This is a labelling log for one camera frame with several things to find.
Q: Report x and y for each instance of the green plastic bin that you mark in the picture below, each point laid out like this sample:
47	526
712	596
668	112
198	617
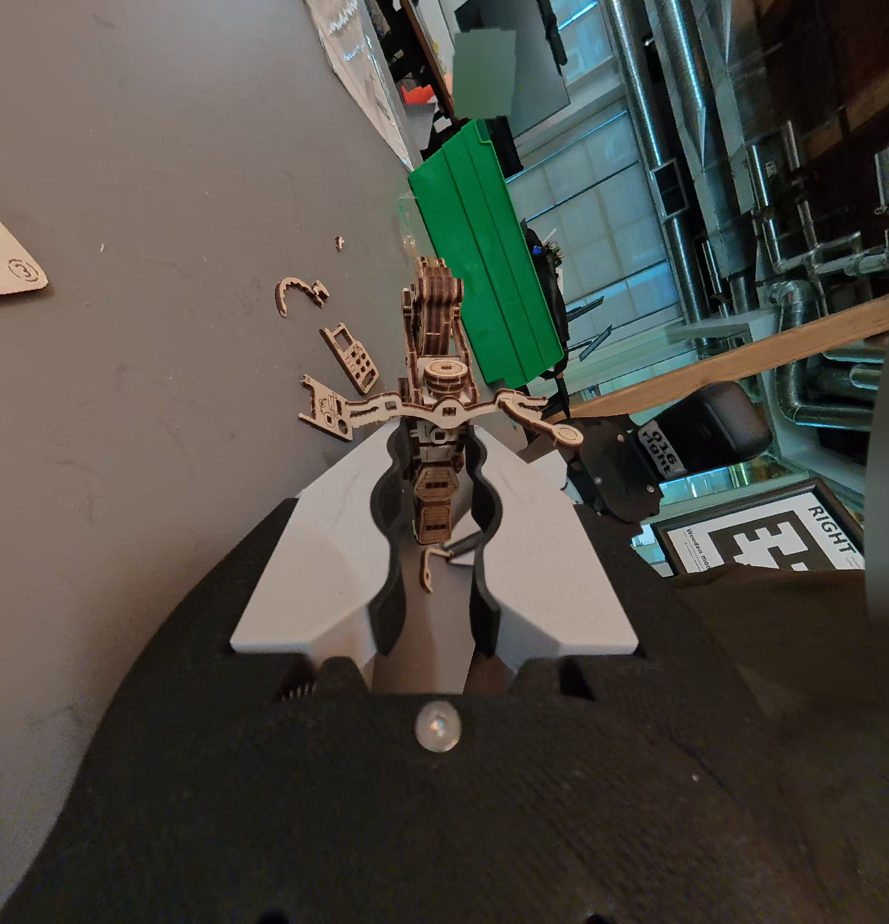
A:
480	238

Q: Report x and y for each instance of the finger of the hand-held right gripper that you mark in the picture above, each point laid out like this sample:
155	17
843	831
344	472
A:
549	465

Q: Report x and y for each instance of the dark monitor screen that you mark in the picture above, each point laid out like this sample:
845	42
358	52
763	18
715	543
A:
545	65

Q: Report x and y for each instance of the slotted wooden piece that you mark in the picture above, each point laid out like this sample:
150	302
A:
354	357

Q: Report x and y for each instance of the grey desk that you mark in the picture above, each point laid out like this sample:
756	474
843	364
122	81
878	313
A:
127	397

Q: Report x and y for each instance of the paper instruction booklet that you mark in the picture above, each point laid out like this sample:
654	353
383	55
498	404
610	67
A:
365	58

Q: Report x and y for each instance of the framed marker sign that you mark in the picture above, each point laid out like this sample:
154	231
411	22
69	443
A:
776	527

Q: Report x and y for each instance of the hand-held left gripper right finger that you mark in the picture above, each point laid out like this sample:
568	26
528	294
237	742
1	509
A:
560	577

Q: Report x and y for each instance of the hook-shaped wooden part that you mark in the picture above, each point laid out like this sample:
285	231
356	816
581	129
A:
426	574

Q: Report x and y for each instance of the brown sweater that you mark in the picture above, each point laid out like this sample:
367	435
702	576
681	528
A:
776	635

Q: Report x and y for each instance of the clear plastic bag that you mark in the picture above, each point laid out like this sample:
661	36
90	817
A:
408	224

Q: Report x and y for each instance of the wooden motorcycle model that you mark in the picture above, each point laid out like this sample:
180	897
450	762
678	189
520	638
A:
437	325

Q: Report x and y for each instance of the group of metal pipes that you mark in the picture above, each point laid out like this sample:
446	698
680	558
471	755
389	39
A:
632	72

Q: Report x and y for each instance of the wooden beam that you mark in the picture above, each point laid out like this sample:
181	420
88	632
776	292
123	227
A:
776	346

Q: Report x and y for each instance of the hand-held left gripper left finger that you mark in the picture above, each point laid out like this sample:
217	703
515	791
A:
314	577

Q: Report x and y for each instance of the curved toothed wooden piece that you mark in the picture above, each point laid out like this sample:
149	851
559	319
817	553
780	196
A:
282	289

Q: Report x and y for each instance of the small square wooden piece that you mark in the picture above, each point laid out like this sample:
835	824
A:
322	415

